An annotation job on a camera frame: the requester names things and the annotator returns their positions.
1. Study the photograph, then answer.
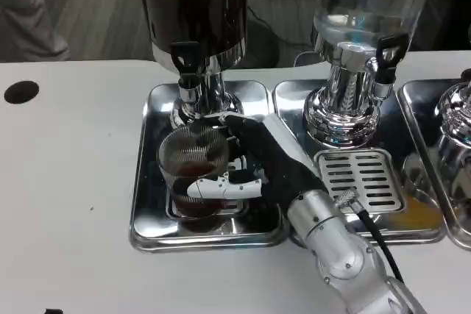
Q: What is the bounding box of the steel tray under clear dispenser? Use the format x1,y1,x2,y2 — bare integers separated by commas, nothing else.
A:
272,79,448,245

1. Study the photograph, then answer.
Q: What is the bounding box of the steel tray under dark dispenser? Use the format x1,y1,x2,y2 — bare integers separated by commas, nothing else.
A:
128,81,284,254

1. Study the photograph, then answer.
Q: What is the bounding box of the black forearm cable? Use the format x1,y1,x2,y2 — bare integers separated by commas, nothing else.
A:
334,188,406,285

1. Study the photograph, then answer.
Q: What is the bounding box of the grey draped fabric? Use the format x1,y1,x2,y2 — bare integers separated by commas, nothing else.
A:
0,0,71,61

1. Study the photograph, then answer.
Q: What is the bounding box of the black round counter hole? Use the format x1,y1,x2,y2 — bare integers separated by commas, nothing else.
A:
4,80,40,104

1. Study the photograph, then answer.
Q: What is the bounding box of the steel tray under chrome base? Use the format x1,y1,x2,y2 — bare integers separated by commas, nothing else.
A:
399,79,471,251

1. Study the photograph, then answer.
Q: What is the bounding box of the thin black floor cable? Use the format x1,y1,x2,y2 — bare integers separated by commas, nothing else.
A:
246,4,316,47

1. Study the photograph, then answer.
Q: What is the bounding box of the chrome drink dispenser base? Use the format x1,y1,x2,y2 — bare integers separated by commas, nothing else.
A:
433,71,471,153

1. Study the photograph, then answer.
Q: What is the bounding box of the clear water drink dispenser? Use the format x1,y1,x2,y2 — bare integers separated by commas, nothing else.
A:
303,0,441,146

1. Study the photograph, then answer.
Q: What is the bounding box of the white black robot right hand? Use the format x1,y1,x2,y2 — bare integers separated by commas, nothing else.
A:
186,111,327,215

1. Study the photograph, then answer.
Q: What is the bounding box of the clear ribbed glass cup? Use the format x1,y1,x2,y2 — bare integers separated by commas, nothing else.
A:
157,125,233,219

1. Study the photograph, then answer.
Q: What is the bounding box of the dark drink dispenser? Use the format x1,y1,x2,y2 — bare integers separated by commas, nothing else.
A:
134,0,253,135

